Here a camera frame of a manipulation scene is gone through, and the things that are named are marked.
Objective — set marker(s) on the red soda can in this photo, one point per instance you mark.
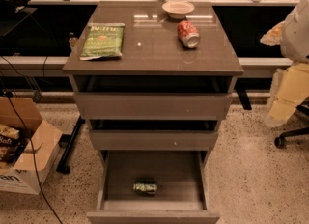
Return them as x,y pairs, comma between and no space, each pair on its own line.
188,34

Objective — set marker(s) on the white paper bowl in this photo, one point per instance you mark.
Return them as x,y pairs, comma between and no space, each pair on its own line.
178,9

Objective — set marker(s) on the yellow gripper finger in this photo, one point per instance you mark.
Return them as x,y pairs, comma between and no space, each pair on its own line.
273,36
289,88

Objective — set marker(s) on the black table leg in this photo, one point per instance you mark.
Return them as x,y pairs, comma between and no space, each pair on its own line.
67,142

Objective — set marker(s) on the green chip bag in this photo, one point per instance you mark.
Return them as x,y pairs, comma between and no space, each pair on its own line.
104,40

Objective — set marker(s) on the black office chair base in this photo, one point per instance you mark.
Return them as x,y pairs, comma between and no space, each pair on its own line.
280,141

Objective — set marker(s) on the grey bottom drawer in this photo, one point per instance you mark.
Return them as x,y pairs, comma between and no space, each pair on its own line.
181,197

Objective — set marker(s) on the cardboard box with snacks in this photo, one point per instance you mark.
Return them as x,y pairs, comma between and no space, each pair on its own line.
33,165

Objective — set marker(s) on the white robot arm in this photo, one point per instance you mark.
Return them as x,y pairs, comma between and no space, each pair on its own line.
294,43

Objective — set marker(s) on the green soda can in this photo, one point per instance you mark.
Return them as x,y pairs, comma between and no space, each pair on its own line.
145,187

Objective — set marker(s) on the grey middle drawer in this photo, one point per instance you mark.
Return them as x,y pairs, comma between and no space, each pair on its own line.
155,135

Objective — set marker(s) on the grey drawer cabinet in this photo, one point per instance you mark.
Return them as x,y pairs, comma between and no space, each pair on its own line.
151,48

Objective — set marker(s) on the grey top drawer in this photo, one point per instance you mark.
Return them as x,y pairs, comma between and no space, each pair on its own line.
152,98

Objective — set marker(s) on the grey drawer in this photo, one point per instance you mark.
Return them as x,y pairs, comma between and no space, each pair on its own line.
152,98
155,135
181,197

